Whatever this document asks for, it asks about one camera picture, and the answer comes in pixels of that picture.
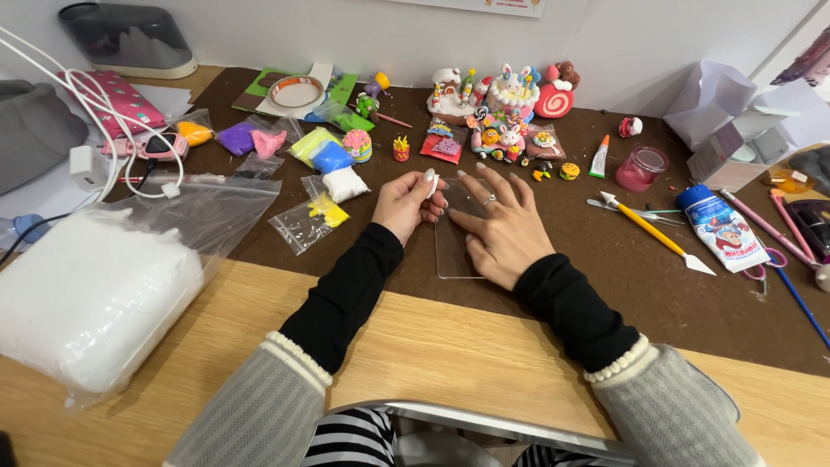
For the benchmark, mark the person's left hand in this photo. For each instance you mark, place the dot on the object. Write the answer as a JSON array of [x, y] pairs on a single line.
[[399, 204]]

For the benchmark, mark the person's right hand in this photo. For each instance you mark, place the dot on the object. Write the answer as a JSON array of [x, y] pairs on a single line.
[[512, 237]]

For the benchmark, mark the small white clay piece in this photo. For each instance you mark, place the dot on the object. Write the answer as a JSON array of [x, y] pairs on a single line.
[[433, 185]]

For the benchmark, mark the clear acrylic plate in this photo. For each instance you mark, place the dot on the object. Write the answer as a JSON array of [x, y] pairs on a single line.
[[454, 256]]

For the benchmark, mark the clay fries figure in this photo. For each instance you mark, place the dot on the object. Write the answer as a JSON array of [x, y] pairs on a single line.
[[401, 151]]

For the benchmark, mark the small white clay bag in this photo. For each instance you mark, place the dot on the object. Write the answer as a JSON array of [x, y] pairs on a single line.
[[343, 184]]

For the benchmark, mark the red bag of clay pieces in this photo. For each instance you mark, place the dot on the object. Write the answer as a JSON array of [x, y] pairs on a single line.
[[441, 146]]

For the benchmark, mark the clay flower ball figure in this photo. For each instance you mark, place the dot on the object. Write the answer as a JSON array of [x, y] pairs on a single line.
[[357, 144]]

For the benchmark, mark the blue clay bag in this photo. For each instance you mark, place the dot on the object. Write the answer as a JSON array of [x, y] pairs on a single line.
[[332, 157]]

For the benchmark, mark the clay burger figure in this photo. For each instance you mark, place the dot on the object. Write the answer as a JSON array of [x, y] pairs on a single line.
[[569, 171]]

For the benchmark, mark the green clay bag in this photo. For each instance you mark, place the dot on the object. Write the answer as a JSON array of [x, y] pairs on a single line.
[[353, 120]]

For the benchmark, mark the clay bunny candy scene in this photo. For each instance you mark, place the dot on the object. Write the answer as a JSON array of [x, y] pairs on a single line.
[[499, 139]]

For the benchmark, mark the brown bag with clay decoration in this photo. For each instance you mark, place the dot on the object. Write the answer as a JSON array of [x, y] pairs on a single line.
[[544, 142]]

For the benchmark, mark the green clay figure on stick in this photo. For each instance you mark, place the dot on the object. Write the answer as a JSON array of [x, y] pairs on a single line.
[[367, 105]]

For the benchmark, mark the lime yellow clay bag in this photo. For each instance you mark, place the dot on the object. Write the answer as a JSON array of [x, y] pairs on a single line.
[[310, 144]]

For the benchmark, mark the white glue tube orange cap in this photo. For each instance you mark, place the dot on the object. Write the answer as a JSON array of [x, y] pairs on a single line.
[[598, 159]]

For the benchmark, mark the clay snow house scene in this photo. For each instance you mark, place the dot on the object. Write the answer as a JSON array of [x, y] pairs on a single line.
[[449, 97]]

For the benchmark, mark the purple and yellow clay figure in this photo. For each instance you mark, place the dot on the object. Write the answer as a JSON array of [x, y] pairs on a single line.
[[377, 83]]

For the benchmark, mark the metal tweezers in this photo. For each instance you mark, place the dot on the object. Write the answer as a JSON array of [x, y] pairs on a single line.
[[639, 213]]

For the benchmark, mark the brown felt mat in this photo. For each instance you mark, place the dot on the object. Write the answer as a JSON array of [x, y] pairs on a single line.
[[635, 292]]

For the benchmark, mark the clay bunny cake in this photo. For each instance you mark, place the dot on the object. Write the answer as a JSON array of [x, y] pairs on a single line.
[[512, 94]]

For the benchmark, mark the pink jar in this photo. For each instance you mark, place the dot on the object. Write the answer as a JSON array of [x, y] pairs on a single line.
[[639, 170]]

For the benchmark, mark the pink clay bag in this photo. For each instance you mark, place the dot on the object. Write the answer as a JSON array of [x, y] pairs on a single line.
[[269, 141]]

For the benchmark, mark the empty small plastic bag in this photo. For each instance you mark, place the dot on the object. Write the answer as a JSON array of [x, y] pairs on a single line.
[[258, 165]]

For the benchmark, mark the clay swirl roll with bear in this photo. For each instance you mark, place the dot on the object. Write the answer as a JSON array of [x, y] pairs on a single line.
[[556, 97]]

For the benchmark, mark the tape roll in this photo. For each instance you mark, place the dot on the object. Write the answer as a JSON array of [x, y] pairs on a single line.
[[295, 91]]

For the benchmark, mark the small clay santa figure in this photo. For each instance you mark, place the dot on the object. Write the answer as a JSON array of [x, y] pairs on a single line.
[[630, 127]]

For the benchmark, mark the purple clay bag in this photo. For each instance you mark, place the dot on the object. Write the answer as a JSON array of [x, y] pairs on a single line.
[[237, 138]]

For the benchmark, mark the green and brown card sheet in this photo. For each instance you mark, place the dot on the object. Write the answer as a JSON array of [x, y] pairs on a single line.
[[256, 91]]

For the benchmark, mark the white glue tube blue cap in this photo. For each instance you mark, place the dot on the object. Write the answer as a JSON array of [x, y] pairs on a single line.
[[723, 230]]

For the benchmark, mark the orange clay bag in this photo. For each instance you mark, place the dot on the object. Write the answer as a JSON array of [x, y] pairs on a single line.
[[193, 132]]

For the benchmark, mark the striped trousers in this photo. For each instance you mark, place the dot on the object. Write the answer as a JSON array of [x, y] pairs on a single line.
[[353, 441]]

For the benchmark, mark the white paper box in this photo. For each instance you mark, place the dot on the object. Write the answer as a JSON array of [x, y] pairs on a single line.
[[733, 123]]

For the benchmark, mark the long pink modelling tool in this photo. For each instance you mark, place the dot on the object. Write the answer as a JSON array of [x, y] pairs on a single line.
[[765, 227]]

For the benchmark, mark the white paper sheets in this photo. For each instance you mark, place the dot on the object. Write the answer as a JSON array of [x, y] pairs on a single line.
[[165, 98]]

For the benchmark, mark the pink toy phone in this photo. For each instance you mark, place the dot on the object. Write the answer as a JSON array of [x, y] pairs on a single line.
[[139, 146]]

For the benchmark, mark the short pink modelling tool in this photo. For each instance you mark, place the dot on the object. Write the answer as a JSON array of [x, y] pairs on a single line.
[[791, 224]]

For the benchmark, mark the orange plastic bag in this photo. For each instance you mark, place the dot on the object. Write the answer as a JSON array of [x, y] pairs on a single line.
[[788, 180]]

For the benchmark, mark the pink patterned pouch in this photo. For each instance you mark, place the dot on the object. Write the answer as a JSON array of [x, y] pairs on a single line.
[[120, 97]]

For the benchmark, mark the blue modelling tool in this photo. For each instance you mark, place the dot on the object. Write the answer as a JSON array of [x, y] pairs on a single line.
[[804, 308]]

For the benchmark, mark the dark purple device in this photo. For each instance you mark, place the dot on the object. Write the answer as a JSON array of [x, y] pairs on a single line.
[[814, 224]]

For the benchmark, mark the dark translucent container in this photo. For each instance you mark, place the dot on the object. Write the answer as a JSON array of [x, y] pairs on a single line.
[[129, 42]]

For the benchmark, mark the white charger adapter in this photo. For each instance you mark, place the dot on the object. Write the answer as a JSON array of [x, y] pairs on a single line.
[[86, 167]]

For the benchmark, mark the large bag of white clay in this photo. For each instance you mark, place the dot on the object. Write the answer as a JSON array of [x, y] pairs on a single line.
[[97, 305]]

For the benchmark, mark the purple patterned item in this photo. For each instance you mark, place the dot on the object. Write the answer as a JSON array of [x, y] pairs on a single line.
[[807, 61]]

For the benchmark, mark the grey fabric bag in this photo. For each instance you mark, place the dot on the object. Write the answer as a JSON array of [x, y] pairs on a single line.
[[36, 136]]

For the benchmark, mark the blue capped bottle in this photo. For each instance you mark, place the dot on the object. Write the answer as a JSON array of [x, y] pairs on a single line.
[[23, 228]]

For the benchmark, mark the wall poster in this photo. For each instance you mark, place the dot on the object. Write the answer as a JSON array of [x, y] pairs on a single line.
[[480, 6]]

